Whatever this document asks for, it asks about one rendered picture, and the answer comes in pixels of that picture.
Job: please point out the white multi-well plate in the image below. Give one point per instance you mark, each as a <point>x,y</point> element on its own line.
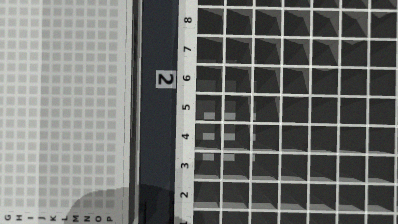
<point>70,111</point>

